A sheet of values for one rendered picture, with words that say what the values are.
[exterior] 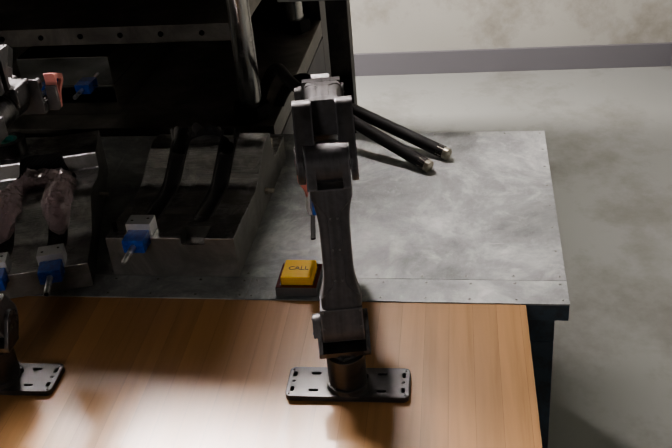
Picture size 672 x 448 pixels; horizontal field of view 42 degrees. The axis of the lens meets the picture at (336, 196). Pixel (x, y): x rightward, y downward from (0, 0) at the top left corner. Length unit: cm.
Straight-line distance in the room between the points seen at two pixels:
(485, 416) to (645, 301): 166
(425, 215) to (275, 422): 65
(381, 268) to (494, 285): 22
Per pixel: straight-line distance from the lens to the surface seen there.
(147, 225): 175
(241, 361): 156
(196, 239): 178
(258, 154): 193
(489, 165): 208
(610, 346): 283
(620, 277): 312
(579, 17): 462
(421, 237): 182
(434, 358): 152
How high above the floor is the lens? 179
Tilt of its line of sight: 30 degrees down
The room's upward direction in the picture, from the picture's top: 5 degrees counter-clockwise
